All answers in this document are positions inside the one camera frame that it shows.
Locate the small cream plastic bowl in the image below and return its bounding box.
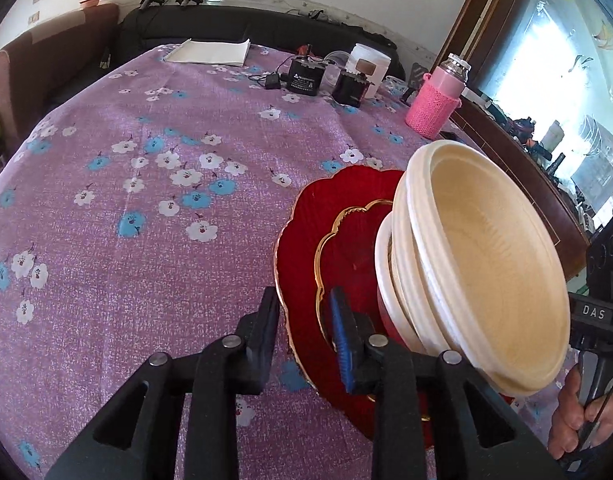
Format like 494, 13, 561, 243
404, 141, 570, 396

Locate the white foam plate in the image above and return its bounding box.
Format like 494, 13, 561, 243
373, 212, 425, 354

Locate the gold-rimmed red plate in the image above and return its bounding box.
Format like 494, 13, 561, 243
314, 200, 392, 351

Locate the red wedding plate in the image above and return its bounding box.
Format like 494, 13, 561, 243
275, 165, 403, 439

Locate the large cream plastic bowl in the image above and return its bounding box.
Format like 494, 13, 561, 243
392, 178, 465, 356

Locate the right hand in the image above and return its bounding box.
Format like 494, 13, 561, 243
547, 366, 613, 460

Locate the purple floral tablecloth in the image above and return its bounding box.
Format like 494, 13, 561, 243
0, 46, 425, 479

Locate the pink knit-sleeved thermos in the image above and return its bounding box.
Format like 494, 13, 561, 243
405, 53, 471, 140

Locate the white plastic jar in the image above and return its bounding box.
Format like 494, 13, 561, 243
345, 44, 391, 99

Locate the black battery charger box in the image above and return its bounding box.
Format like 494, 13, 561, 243
286, 44, 327, 96

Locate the brown armchair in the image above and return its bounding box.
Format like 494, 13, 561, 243
0, 3, 120, 155

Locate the white folded paper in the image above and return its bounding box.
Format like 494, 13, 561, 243
164, 39, 251, 66

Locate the black sofa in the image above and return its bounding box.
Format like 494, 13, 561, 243
110, 6, 405, 79

